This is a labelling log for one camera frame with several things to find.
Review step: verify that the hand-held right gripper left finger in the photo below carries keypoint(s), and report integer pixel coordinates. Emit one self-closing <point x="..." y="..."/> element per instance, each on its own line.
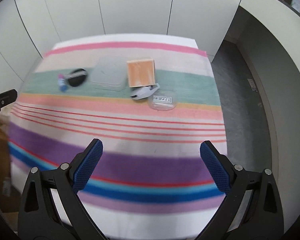
<point x="86" y="170"/>

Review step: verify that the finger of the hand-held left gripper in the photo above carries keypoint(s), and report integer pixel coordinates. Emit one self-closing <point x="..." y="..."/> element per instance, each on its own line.
<point x="5" y="96"/>

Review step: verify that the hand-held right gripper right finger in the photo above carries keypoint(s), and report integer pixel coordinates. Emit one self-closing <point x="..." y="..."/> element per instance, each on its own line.
<point x="216" y="170"/>

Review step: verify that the small blue pink tube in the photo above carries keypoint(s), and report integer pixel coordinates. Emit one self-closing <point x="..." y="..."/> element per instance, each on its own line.
<point x="62" y="82"/>

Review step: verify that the black round compact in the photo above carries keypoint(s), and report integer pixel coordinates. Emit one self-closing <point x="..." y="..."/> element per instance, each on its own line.
<point x="76" y="78"/>

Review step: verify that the small clear plastic case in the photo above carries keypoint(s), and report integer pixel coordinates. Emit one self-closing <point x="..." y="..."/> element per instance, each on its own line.
<point x="162" y="101"/>

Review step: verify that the white grey small device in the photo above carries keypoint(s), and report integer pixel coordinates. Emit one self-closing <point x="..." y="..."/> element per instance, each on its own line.
<point x="143" y="93"/>

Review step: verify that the translucent plastic lid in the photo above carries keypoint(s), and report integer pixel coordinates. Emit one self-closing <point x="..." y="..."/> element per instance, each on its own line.
<point x="107" y="72"/>

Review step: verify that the peach cardboard carton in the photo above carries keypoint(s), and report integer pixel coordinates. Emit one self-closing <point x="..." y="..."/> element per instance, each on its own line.
<point x="141" y="72"/>

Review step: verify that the striped multicolour cloth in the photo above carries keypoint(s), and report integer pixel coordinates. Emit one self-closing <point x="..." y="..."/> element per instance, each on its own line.
<point x="150" y="160"/>

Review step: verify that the white counter cabinet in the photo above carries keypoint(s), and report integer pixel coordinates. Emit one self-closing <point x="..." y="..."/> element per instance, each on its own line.
<point x="277" y="30"/>

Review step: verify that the wall socket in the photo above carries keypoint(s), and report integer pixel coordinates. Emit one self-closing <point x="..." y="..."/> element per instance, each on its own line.
<point x="252" y="84"/>

